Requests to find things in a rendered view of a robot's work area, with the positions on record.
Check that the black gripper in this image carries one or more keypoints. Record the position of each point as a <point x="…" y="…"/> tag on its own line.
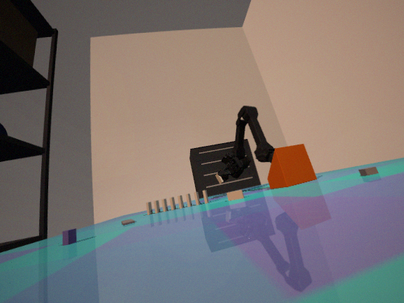
<point x="231" y="169"/>

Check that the tan domino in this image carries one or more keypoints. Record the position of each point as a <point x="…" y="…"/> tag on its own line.
<point x="156" y="205"/>
<point x="235" y="195"/>
<point x="164" y="205"/>
<point x="220" y="180"/>
<point x="180" y="202"/>
<point x="149" y="208"/>
<point x="172" y="202"/>
<point x="189" y="203"/>
<point x="205" y="196"/>
<point x="196" y="195"/>

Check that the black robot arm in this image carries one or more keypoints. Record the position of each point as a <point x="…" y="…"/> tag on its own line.
<point x="264" y="151"/>

